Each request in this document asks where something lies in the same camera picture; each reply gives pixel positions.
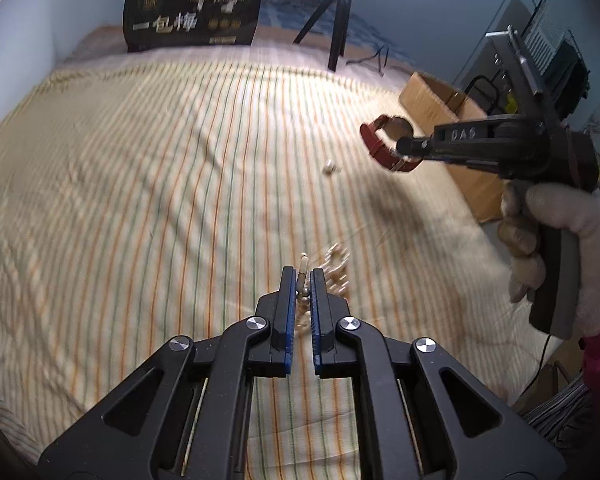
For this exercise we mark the grey striped cloth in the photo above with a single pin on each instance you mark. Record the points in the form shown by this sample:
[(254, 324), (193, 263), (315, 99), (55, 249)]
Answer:
[(570, 420)]

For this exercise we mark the black clothes rack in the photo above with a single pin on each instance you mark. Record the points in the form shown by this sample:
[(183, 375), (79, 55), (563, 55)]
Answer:
[(480, 82)]

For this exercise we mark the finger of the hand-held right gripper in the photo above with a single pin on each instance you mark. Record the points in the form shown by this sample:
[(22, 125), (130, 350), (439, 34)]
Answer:
[(460, 134), (460, 164)]

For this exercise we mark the cardboard box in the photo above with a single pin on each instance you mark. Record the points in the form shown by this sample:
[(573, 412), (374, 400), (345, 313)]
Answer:
[(472, 190)]

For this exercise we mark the person's right hand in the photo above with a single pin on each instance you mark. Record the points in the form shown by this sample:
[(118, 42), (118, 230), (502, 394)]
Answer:
[(580, 220)]

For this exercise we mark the yellow box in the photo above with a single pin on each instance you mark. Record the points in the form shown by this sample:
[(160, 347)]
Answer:
[(510, 105)]

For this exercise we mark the black tripod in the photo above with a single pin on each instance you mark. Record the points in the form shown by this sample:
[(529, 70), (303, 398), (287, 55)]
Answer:
[(337, 35)]

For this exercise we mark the grey-green hanging garment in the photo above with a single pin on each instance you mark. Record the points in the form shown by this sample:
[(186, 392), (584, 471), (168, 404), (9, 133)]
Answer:
[(562, 75)]

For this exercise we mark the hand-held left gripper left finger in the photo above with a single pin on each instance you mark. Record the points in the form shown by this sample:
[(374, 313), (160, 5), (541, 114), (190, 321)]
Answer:
[(292, 310)]

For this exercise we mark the red wrist watch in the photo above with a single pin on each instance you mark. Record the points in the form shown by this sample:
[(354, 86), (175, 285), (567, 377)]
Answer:
[(375, 145)]

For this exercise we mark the small pearl earring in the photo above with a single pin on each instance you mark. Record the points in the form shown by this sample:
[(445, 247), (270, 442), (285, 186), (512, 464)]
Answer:
[(331, 166)]

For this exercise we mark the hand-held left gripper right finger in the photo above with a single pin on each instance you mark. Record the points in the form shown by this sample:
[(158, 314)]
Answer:
[(316, 320)]

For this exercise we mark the black printed bag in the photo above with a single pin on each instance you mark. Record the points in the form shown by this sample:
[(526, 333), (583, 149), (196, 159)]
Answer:
[(180, 25)]

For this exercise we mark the white striped towel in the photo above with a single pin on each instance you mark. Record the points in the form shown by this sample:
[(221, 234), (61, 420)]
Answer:
[(542, 35)]

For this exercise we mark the yellow striped blanket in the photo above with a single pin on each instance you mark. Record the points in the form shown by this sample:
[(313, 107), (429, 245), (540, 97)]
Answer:
[(130, 210)]

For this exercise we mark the black hanging garment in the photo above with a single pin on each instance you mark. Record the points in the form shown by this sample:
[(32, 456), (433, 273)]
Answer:
[(582, 90)]

